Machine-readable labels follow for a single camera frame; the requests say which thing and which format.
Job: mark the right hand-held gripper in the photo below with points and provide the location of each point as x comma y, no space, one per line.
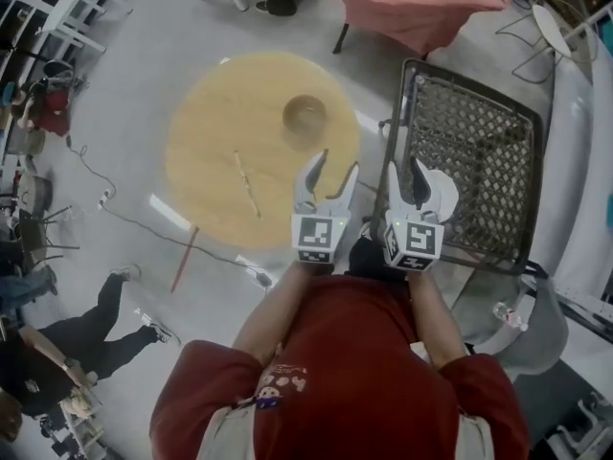
414,242

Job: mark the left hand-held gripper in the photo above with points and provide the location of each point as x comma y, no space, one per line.
316,237

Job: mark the white plate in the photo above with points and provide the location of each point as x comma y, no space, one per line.
447,194

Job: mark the brown bowl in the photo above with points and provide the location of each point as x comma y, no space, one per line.
304,115

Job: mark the thin wooden chopstick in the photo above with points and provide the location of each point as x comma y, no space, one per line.
247,185

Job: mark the person's left forearm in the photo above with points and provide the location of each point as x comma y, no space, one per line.
278,309

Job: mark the person's right forearm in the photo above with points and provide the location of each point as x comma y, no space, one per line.
438,319

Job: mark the person's black trousers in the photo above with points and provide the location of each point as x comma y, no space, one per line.
373,257

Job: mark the black lattice cart basket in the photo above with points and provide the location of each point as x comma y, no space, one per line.
479,151

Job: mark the clear water bottle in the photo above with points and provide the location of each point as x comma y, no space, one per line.
510,316

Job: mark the person's red shirt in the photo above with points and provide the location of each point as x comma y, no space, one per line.
354,352

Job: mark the pink armchair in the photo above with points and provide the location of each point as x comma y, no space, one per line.
421,12

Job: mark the grey shell chair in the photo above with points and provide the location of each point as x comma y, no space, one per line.
531,348

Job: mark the white power strip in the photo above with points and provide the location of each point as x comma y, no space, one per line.
106,198

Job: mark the person's beige apron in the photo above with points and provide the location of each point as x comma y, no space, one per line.
225,434

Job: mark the red bag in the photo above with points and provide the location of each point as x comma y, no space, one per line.
53,113

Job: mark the black folding chair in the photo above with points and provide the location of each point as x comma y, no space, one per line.
33,228

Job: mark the small white table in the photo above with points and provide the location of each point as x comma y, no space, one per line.
72,3

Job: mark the white wooden shelf unit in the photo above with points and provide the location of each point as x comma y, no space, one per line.
19,3

